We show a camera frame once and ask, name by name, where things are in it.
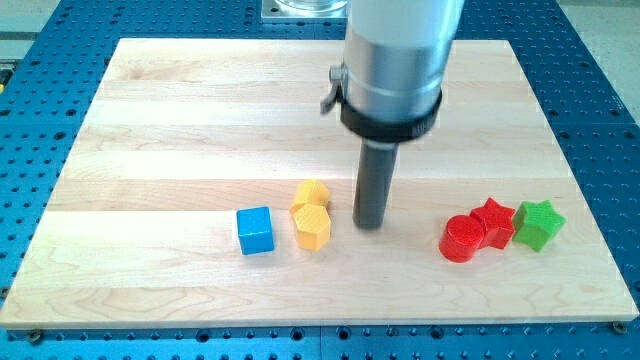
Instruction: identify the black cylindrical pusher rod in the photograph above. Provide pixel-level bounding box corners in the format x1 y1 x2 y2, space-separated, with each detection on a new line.
353 140 399 230

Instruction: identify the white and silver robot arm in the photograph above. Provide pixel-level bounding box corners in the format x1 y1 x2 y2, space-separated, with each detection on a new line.
320 0 464 230

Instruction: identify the yellow hexagon block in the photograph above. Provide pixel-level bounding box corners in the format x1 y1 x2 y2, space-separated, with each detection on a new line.
293 204 331 251

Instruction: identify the blue cube block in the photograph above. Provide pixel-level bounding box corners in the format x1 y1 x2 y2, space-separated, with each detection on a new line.
236 207 275 255

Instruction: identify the red cylinder block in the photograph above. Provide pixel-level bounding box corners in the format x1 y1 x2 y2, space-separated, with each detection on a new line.
439 215 484 263

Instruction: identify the red star block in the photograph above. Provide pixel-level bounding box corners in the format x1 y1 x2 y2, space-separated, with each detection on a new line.
470 197 516 250

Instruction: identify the green star block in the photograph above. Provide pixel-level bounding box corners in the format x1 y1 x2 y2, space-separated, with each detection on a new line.
512 200 566 252

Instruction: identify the light wooden board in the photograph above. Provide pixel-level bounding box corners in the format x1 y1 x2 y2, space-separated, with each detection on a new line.
1 39 638 330

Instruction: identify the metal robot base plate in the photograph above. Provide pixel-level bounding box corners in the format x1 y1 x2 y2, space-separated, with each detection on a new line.
259 0 348 20

